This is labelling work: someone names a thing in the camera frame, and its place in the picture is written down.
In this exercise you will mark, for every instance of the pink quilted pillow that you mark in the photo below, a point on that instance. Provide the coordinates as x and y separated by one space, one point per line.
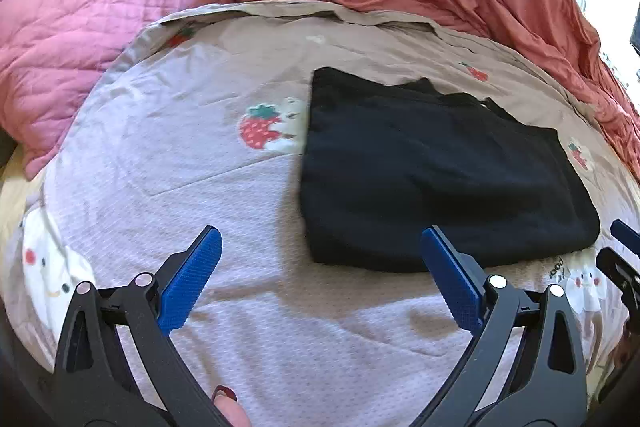
75 32

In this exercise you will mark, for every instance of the black sweater with orange cuffs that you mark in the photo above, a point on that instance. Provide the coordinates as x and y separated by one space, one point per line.
425 177

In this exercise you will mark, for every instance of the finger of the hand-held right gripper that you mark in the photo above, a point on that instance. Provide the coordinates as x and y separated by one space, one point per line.
620 272
627 234

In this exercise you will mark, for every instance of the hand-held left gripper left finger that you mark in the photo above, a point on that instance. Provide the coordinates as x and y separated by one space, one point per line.
192 279

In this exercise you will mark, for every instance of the strawberry printed blanket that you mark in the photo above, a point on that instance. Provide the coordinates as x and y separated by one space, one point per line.
175 132

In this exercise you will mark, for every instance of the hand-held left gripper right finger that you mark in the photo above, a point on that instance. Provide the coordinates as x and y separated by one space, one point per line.
450 274

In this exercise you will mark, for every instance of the cream bed sheet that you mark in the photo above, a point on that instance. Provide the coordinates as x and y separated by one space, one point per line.
10 187

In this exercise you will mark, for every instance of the person's left hand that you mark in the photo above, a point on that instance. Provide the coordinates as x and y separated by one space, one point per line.
232 412

